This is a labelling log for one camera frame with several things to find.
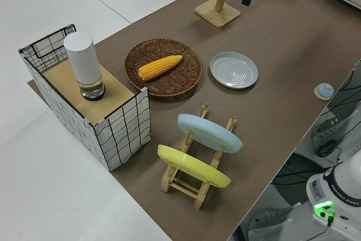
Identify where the gray ceramic plate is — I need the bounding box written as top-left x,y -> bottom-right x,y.
209,51 -> 259,90

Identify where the light blue plate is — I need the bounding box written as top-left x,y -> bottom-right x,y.
177,113 -> 244,154

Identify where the yellow plate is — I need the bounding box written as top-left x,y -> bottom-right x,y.
157,144 -> 232,189

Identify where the wooden plate rack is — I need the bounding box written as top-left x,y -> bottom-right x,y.
160,102 -> 237,210

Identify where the wooden mug tree stand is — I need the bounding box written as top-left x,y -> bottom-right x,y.
193,0 -> 241,29

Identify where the brown table mat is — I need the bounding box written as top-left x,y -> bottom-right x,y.
27,0 -> 361,241

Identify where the brown wicker basket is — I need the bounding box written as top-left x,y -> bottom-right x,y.
124,38 -> 204,100

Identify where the yellow corn cob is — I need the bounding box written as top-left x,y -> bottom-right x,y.
138,55 -> 183,81

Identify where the blue bell wooden base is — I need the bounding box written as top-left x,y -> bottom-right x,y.
314,82 -> 335,101

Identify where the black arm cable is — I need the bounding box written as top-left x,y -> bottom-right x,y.
315,138 -> 339,157

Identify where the white grid wire shelf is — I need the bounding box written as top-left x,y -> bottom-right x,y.
18,23 -> 153,172

